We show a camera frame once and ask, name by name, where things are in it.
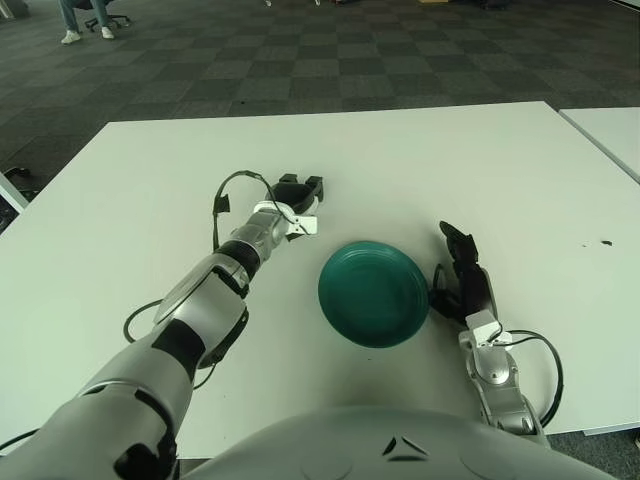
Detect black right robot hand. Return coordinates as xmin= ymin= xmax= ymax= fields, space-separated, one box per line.
xmin=429 ymin=220 xmax=503 ymax=347

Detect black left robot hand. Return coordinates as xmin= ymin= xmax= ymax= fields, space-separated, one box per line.
xmin=252 ymin=173 xmax=326 ymax=242

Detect green plate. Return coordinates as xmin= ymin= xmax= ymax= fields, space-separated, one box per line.
xmin=318 ymin=240 xmax=430 ymax=349

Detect white neighbouring table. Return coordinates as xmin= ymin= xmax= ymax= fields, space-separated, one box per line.
xmin=558 ymin=106 xmax=640 ymax=184

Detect grey robot torso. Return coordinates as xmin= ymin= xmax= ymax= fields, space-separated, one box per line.
xmin=177 ymin=407 xmax=640 ymax=480

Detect office chair base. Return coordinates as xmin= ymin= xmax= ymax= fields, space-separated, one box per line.
xmin=74 ymin=0 xmax=133 ymax=33

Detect seated person in jeans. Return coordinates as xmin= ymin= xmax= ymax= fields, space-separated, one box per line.
xmin=58 ymin=0 xmax=117 ymax=45

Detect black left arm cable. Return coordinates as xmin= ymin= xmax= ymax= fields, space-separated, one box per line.
xmin=123 ymin=170 xmax=304 ymax=392

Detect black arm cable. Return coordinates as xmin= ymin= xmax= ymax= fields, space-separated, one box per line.
xmin=123 ymin=170 xmax=304 ymax=392
xmin=498 ymin=329 xmax=564 ymax=427

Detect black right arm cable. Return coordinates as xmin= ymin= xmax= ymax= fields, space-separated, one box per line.
xmin=498 ymin=329 xmax=564 ymax=427

